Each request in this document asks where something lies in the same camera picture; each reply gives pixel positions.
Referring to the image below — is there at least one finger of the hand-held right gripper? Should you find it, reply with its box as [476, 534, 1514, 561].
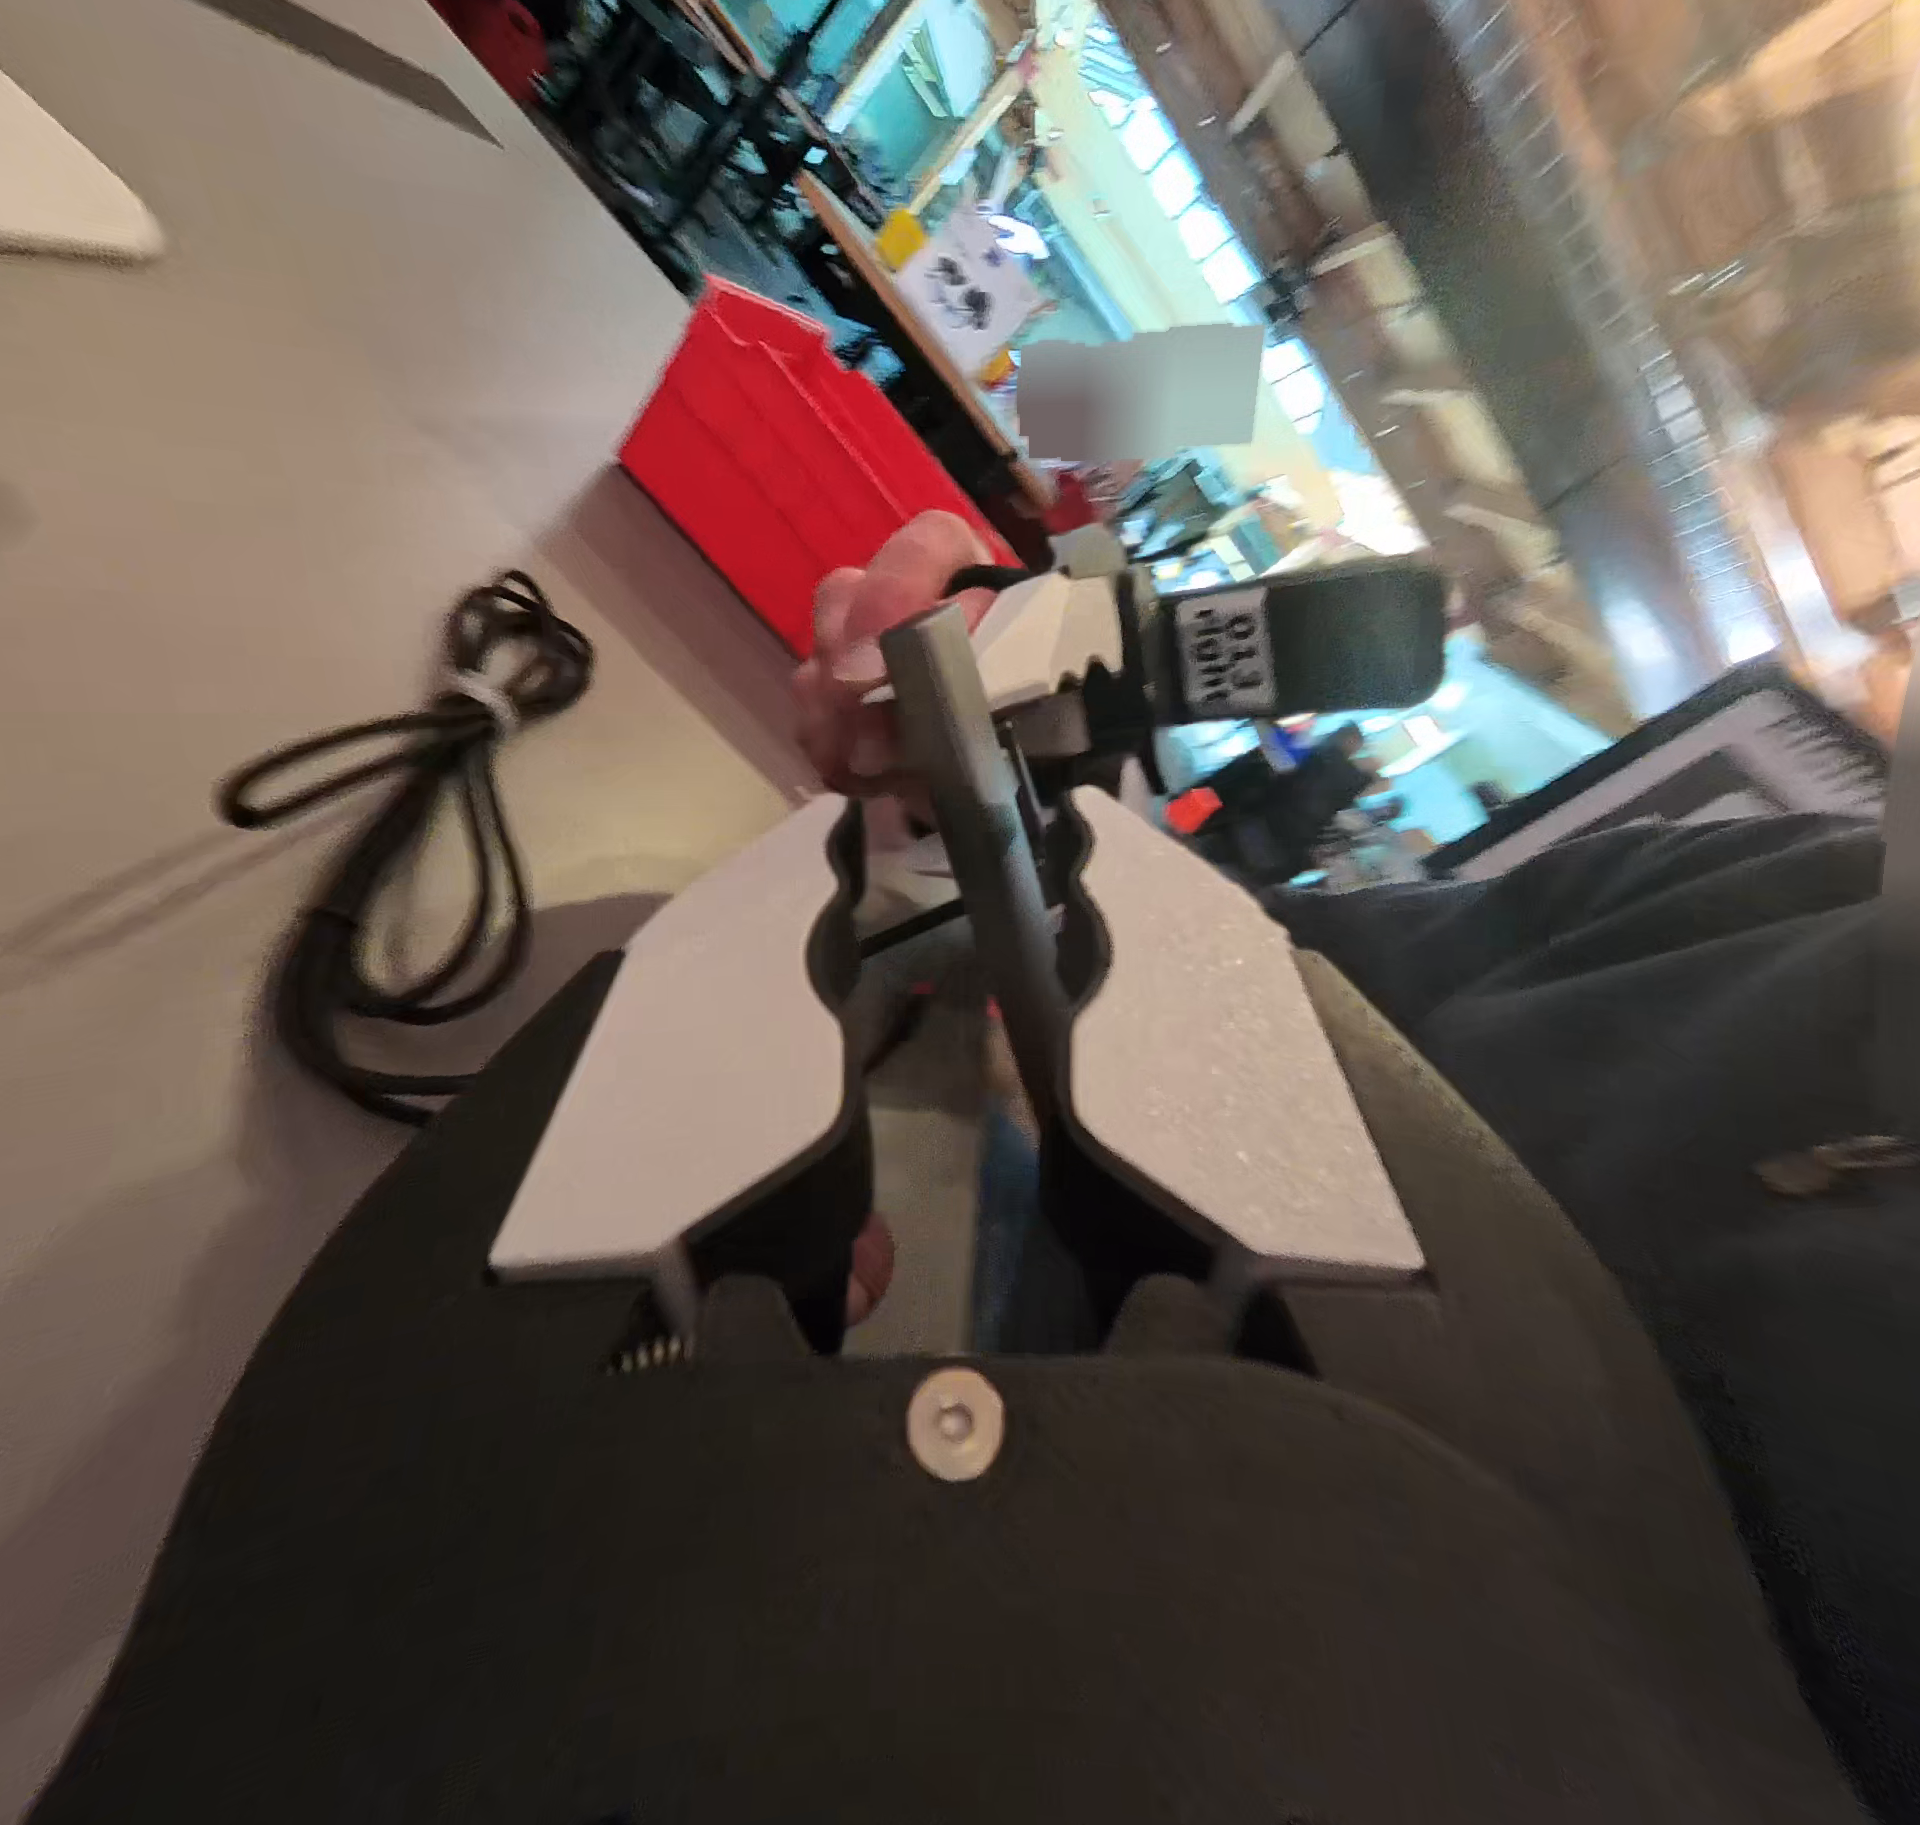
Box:
[960, 571, 1136, 710]

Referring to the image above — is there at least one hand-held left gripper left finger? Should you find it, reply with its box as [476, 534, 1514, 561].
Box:
[492, 796, 873, 1287]

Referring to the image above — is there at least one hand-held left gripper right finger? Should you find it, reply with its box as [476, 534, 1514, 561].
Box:
[1050, 783, 1427, 1294]

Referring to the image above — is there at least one grey usb hub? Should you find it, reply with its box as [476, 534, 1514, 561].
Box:
[881, 604, 1083, 1107]

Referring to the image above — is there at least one red plastic bin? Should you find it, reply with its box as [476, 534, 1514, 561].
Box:
[621, 275, 1038, 664]

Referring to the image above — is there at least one thick smooth black cable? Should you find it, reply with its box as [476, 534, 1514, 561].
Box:
[222, 571, 596, 1123]

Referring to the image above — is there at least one person's right hand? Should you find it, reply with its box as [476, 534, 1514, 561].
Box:
[795, 506, 1007, 793]

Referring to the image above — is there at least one white printed box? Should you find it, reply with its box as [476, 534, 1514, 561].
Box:
[900, 206, 1058, 381]

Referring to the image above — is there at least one cluttered wooden side desk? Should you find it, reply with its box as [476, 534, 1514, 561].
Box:
[601, 0, 1058, 492]

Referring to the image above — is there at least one white stand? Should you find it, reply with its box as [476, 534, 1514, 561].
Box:
[0, 70, 168, 267]

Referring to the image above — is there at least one silver ceiling duct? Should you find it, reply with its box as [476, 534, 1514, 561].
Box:
[1200, 0, 1802, 673]

